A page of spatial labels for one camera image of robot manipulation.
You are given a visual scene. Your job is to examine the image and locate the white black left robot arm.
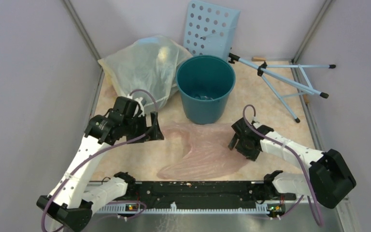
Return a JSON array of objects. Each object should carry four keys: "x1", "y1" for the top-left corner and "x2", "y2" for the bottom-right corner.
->
[{"x1": 36, "y1": 94, "x2": 164, "y2": 232}]

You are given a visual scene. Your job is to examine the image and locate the teal plastic trash bin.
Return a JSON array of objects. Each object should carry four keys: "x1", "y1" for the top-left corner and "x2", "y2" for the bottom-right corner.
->
[{"x1": 176, "y1": 55, "x2": 236, "y2": 125}]

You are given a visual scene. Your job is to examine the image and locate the light blue perforated panel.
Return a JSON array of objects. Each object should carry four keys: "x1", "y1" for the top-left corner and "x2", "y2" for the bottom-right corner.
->
[{"x1": 183, "y1": 0, "x2": 241, "y2": 61}]

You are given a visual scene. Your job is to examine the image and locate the aluminium frame rail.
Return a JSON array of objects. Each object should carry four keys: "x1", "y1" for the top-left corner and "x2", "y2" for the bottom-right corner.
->
[{"x1": 49, "y1": 0, "x2": 104, "y2": 232}]

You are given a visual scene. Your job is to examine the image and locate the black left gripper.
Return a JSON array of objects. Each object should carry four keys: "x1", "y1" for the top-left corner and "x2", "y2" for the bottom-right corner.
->
[{"x1": 124, "y1": 111, "x2": 164, "y2": 144}]

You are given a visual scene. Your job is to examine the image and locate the white toothed cable strip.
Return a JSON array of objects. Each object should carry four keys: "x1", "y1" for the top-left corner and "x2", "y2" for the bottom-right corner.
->
[{"x1": 97, "y1": 203, "x2": 269, "y2": 215}]

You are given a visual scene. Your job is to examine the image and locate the pink plastic trash bag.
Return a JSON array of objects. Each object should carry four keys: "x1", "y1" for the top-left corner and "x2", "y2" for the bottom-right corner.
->
[{"x1": 157, "y1": 123, "x2": 249, "y2": 181}]

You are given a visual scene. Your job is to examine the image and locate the small wooden block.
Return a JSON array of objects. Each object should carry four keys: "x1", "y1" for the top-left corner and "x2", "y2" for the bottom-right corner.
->
[{"x1": 251, "y1": 57, "x2": 266, "y2": 62}]

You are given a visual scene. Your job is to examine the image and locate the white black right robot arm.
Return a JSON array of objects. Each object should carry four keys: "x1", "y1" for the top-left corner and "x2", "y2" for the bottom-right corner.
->
[{"x1": 228, "y1": 118, "x2": 357, "y2": 209}]

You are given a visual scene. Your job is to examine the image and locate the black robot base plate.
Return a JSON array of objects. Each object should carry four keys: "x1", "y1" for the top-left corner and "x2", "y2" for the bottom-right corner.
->
[{"x1": 117, "y1": 179, "x2": 297, "y2": 210}]

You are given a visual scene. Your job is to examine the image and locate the light blue folding tripod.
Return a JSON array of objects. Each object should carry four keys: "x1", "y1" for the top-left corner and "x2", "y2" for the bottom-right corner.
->
[{"x1": 228, "y1": 53, "x2": 336, "y2": 123}]

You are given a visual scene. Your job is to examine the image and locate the large translucent filled bag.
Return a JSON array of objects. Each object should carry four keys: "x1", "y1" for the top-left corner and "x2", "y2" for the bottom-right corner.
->
[{"x1": 98, "y1": 35, "x2": 192, "y2": 114}]

